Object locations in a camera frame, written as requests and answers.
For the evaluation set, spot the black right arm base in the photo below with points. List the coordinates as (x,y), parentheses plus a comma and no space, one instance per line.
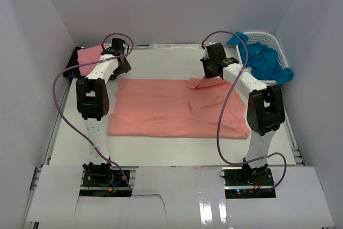
(239,186)

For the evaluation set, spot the white perforated plastic basket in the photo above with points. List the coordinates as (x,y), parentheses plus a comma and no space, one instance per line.
(270,60)

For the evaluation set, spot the blue t-shirt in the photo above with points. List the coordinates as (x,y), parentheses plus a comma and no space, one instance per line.
(265,60)

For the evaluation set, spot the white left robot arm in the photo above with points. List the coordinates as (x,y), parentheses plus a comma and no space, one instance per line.
(93,104)

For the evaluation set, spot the folded black t-shirt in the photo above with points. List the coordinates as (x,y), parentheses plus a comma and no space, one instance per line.
(75,72)

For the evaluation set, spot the white paper label sheet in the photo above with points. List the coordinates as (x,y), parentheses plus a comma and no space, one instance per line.
(174,46)

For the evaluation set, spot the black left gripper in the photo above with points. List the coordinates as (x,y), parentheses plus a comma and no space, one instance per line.
(125,68)

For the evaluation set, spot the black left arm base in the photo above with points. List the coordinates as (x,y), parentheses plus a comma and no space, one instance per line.
(104,181)

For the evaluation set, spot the folded pink t-shirt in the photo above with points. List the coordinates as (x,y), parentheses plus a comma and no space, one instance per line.
(88,55)

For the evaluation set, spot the salmon pink t-shirt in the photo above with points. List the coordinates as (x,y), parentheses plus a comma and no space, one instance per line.
(193,108)

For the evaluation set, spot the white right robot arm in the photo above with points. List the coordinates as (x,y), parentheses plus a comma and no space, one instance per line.
(265,109)

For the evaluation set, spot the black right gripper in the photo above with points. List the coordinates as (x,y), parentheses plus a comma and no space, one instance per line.
(205,61)

